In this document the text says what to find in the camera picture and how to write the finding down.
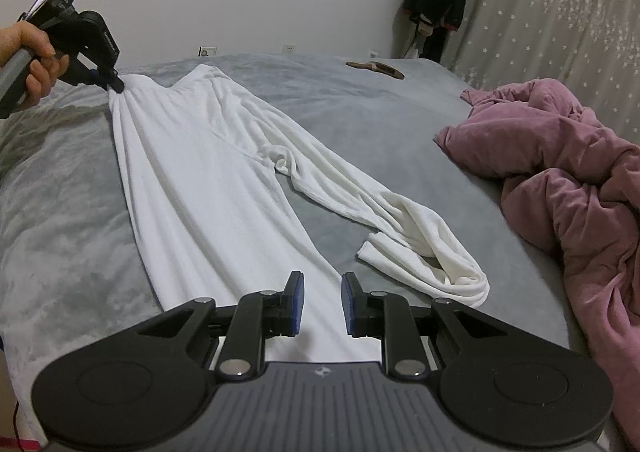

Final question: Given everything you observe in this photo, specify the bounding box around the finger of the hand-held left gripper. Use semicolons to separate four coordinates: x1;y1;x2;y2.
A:
85;66;126;93

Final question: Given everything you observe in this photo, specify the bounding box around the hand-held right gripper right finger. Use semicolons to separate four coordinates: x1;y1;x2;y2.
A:
341;272;516;379

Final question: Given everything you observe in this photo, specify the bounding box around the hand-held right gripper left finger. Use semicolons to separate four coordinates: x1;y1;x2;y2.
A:
135;271;306;378

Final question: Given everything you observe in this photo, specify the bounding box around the person's left hand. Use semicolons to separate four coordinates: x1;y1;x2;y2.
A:
0;22;71;107

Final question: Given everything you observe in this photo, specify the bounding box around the brown wooden tool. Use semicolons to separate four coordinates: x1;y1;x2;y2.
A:
346;60;405;80

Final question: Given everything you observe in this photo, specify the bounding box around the pink quilt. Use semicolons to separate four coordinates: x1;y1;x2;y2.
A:
434;78;640;433

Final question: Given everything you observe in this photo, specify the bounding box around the grey star curtain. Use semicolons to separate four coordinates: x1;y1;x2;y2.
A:
440;0;640;102

